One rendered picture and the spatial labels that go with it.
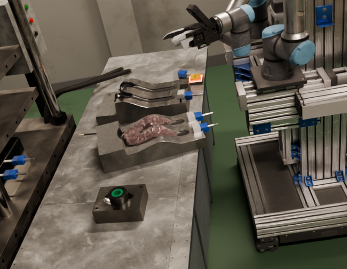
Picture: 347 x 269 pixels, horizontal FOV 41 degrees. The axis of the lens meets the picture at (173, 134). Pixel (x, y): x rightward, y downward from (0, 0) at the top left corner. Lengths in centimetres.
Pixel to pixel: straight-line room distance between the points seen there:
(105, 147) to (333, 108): 105
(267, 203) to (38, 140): 134
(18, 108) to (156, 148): 76
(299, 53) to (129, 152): 87
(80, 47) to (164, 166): 272
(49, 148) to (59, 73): 236
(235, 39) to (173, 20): 271
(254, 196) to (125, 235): 110
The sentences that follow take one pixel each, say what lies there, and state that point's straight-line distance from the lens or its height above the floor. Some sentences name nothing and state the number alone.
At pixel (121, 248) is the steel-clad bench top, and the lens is 185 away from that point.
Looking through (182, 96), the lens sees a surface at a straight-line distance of 246.
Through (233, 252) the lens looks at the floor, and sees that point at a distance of 280.
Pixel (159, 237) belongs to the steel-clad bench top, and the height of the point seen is 80.
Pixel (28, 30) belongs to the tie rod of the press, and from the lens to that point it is 255.
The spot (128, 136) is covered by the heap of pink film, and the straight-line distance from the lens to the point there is 225.
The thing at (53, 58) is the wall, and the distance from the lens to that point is 481.
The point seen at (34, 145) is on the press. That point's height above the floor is 78.
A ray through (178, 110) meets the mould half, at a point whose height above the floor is 85.
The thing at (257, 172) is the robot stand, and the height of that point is 21.
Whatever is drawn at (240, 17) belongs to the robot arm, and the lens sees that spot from 183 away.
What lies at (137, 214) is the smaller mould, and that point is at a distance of 190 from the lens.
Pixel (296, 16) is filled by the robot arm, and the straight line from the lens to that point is 200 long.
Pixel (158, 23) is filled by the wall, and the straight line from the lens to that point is 456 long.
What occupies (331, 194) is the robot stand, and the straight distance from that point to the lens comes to 281.
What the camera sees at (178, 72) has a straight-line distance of 285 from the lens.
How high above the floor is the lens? 211
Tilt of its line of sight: 34 degrees down
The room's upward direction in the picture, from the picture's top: 12 degrees counter-clockwise
